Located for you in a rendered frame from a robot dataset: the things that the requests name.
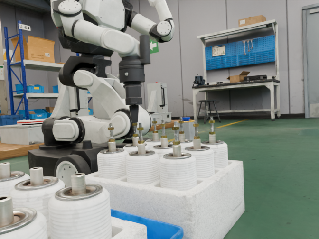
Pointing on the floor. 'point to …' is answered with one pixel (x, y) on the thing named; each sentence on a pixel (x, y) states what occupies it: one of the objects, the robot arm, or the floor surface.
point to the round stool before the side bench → (209, 110)
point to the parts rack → (38, 65)
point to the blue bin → (152, 225)
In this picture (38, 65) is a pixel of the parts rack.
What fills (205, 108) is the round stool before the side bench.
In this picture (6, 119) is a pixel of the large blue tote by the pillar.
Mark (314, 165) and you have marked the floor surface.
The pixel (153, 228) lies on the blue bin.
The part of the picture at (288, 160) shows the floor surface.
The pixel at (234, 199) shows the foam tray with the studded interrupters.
